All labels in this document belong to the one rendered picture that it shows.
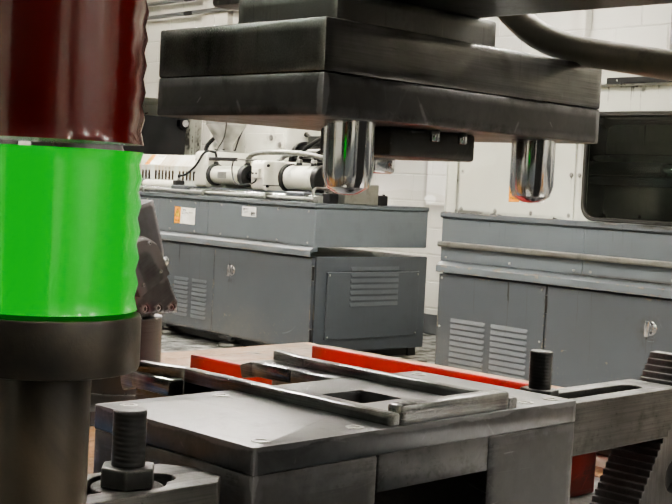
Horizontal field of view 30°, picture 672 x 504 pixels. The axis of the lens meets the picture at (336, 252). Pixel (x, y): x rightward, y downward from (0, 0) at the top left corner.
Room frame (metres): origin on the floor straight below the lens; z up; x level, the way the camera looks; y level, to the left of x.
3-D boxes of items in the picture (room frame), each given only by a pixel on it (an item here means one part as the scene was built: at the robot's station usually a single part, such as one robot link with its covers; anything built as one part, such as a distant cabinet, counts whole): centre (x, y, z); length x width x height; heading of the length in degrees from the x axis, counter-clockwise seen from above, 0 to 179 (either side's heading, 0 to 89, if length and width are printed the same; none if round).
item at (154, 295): (0.93, 0.16, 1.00); 0.09 x 0.06 x 0.06; 50
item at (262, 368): (0.65, 0.01, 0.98); 0.07 x 0.02 x 0.01; 45
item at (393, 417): (0.54, 0.02, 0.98); 0.13 x 0.01 x 0.03; 45
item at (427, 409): (0.53, -0.05, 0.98); 0.07 x 0.01 x 0.03; 135
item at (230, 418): (0.55, -0.01, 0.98); 0.20 x 0.10 x 0.01; 135
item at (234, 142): (8.74, 0.57, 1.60); 2.54 x 0.84 x 1.26; 42
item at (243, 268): (9.77, 1.59, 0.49); 5.51 x 1.02 x 0.97; 42
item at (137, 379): (0.59, 0.07, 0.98); 0.07 x 0.02 x 0.01; 45
